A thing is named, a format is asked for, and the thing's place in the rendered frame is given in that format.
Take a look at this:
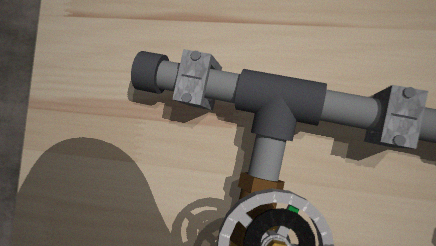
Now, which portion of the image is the black rubber ring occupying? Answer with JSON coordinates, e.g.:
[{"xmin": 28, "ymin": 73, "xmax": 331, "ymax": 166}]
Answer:
[{"xmin": 243, "ymin": 208, "xmax": 316, "ymax": 246}]

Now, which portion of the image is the grey pipe manifold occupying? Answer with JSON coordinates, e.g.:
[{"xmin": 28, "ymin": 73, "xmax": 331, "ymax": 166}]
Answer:
[{"xmin": 131, "ymin": 49, "xmax": 436, "ymax": 246}]

